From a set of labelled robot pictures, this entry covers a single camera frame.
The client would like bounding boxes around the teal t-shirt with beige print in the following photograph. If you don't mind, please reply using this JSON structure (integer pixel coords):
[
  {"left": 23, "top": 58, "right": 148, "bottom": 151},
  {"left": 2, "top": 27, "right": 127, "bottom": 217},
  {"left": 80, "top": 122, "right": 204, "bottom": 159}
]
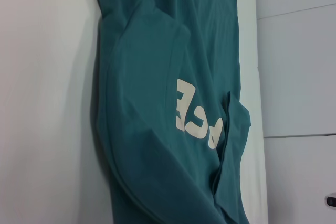
[{"left": 93, "top": 0, "right": 253, "bottom": 224}]

